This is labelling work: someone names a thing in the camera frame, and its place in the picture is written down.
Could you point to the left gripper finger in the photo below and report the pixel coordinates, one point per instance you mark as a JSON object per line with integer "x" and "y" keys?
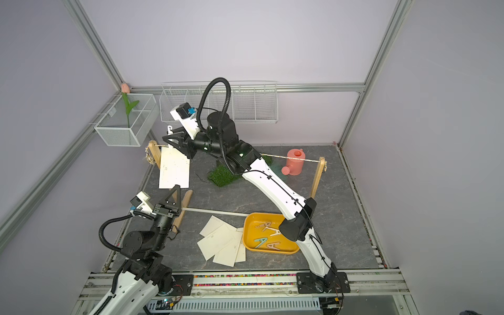
{"x": 164, "y": 197}
{"x": 177, "y": 195}

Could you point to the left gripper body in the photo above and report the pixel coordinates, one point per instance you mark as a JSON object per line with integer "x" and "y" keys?
{"x": 167, "y": 212}

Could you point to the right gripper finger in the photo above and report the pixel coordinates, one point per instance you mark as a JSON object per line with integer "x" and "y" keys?
{"x": 183, "y": 147}
{"x": 180, "y": 136}

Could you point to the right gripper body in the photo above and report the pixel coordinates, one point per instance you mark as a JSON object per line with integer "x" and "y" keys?
{"x": 197, "y": 144}

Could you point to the white postcard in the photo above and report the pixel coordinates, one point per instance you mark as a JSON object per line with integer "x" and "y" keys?
{"x": 212, "y": 224}
{"x": 217, "y": 240}
{"x": 174, "y": 169}
{"x": 227, "y": 256}
{"x": 241, "y": 254}

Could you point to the beige clothespin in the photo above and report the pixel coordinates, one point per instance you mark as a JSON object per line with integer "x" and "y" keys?
{"x": 274, "y": 246}
{"x": 264, "y": 226}

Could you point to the green clothespin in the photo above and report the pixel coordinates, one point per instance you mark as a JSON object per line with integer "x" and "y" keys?
{"x": 260, "y": 241}

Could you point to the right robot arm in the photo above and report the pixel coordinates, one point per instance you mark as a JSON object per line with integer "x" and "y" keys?
{"x": 217, "y": 137}

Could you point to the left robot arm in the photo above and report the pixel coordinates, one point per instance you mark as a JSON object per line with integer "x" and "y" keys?
{"x": 142, "y": 275}

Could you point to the green artificial grass mat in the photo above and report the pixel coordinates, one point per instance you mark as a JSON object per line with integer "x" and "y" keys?
{"x": 221, "y": 176}

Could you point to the small white mesh basket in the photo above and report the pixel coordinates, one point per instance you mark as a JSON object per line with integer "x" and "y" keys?
{"x": 112, "y": 126}

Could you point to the artificial pink tulip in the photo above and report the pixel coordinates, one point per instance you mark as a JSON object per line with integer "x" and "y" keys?
{"x": 129, "y": 106}

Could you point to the yellow plastic tray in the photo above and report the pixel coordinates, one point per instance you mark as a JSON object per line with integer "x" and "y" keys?
{"x": 251, "y": 233}

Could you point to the green hand brush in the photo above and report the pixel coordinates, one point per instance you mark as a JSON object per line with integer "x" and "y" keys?
{"x": 277, "y": 170}

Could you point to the pink watering can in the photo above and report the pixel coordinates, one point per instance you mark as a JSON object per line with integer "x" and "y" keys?
{"x": 294, "y": 163}

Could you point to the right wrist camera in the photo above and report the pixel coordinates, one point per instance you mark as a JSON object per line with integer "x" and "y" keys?
{"x": 186, "y": 115}

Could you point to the long white wire basket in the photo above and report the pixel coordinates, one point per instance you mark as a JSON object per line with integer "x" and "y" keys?
{"x": 250, "y": 101}

